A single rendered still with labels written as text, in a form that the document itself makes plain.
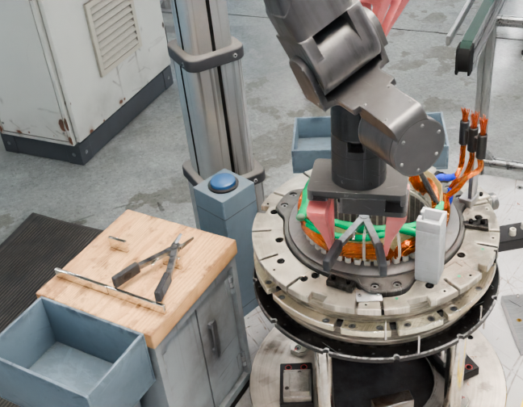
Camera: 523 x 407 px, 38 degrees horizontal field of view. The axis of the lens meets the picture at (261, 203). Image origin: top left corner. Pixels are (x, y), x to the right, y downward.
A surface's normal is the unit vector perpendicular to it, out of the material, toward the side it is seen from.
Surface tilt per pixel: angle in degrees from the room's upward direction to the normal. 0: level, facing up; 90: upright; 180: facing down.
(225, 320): 90
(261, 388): 0
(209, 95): 90
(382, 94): 21
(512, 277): 0
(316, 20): 78
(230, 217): 90
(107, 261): 0
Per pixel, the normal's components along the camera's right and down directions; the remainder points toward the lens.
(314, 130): -0.09, 0.59
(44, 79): -0.43, 0.56
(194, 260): -0.10, -0.80
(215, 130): 0.47, 0.48
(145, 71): 0.90, 0.16
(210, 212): -0.70, 0.48
